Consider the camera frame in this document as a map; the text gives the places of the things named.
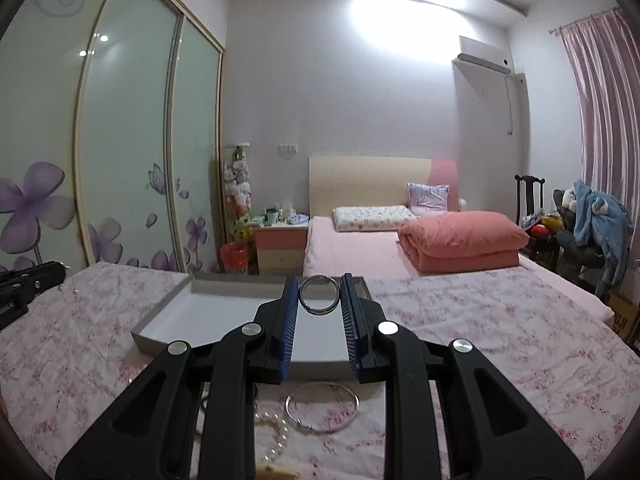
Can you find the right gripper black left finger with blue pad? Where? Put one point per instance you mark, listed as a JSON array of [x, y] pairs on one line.
[[190, 412]]

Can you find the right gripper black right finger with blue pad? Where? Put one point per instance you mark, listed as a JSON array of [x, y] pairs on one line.
[[449, 413]]

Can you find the small silver ring bangle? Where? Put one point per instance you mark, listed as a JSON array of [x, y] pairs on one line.
[[319, 295]]

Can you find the floral pink bedspread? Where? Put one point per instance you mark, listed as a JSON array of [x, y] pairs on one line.
[[72, 353]]

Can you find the grey cardboard tray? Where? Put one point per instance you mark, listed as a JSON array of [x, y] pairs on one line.
[[205, 309]]

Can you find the red waste bin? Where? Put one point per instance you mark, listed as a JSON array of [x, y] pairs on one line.
[[235, 257]]

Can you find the pink beige nightstand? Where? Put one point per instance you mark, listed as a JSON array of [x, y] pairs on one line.
[[281, 249]]

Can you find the folded coral pink quilt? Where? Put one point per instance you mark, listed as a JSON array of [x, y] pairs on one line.
[[463, 241]]

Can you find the white mug on nightstand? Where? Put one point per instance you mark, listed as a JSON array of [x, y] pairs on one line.
[[272, 215]]

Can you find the sliding wardrobe with flowers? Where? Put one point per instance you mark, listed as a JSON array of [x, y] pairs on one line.
[[110, 133]]

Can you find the stack of plush toys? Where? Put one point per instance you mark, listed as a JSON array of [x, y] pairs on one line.
[[237, 190]]

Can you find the blue plush garment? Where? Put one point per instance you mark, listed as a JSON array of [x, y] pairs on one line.
[[604, 218]]

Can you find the small purple white pillow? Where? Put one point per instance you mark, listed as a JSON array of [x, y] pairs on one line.
[[428, 200]]

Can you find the floral white pillow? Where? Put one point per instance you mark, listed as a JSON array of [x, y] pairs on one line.
[[371, 219]]

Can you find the dark wooden chair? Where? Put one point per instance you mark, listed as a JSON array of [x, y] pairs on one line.
[[529, 200]]

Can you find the beige and pink headboard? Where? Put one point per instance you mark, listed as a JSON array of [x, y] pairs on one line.
[[337, 181]]

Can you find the pink curtain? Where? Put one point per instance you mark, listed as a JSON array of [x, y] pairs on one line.
[[603, 52]]

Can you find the white wall air conditioner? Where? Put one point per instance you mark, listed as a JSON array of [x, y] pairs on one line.
[[484, 55]]

